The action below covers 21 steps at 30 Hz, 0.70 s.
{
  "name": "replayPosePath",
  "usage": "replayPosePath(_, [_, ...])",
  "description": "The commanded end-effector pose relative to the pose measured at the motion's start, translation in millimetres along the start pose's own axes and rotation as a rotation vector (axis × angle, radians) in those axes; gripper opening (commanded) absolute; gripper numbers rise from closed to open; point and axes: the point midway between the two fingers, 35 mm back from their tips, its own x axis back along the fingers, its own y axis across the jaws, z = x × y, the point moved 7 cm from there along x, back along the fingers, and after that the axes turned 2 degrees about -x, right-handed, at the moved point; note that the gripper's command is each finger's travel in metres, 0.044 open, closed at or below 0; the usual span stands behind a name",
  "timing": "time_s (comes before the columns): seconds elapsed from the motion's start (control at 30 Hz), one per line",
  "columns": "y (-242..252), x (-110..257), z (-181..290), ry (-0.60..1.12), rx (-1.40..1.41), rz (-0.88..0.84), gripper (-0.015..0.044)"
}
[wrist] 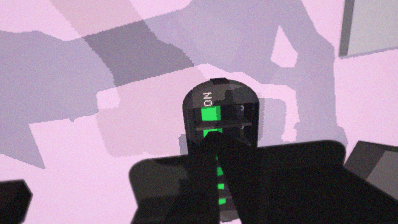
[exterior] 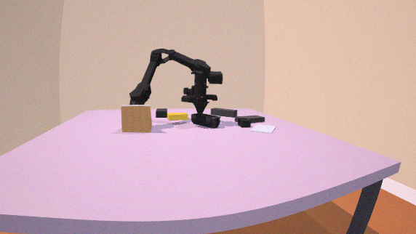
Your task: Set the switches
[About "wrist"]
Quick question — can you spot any light grey flat plate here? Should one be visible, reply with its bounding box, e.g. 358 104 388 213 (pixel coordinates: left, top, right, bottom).
338 0 398 57

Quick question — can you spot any dark grey rounded unit with white label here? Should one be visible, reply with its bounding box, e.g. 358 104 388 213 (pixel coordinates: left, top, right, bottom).
182 77 260 222

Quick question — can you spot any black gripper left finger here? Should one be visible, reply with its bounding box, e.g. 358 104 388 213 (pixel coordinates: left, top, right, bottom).
128 131 220 224

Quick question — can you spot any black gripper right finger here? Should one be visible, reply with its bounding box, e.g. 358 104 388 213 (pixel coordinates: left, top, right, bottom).
213 131 346 224

